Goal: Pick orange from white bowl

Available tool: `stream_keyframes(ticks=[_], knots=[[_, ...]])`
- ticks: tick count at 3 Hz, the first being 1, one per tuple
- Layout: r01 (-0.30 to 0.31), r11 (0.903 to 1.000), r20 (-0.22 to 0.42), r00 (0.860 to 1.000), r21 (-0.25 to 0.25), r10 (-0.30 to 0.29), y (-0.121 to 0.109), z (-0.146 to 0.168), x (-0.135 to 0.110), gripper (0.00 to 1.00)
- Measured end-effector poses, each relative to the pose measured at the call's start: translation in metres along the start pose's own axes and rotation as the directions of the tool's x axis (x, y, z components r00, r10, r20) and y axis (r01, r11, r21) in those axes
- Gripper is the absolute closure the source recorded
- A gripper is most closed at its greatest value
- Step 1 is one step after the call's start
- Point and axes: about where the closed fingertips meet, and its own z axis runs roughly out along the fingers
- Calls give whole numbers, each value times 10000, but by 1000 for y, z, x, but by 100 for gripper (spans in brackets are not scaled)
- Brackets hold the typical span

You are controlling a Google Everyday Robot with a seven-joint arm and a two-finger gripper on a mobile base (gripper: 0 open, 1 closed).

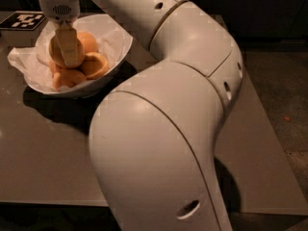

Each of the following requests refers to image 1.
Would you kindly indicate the right orange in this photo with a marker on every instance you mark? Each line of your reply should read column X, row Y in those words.
column 94, row 65

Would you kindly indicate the white paper liner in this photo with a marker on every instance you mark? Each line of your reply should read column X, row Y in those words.
column 35, row 64

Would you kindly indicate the front orange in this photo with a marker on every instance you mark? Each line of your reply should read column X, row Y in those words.
column 67, row 77

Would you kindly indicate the back orange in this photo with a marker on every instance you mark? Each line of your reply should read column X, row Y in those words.
column 88, row 41

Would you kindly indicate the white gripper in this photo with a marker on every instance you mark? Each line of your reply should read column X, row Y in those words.
column 58, row 10

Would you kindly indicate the white bowl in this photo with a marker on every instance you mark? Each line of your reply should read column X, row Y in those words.
column 118, row 39

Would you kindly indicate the black white fiducial marker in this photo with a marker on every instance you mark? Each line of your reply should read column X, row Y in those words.
column 22, row 21

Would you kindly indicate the yellow orange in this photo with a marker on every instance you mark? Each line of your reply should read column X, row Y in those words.
column 56, row 54

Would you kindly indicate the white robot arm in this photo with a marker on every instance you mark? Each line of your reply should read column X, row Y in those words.
column 152, row 138

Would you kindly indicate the lower left orange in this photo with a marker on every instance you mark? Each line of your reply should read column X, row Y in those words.
column 54, row 68

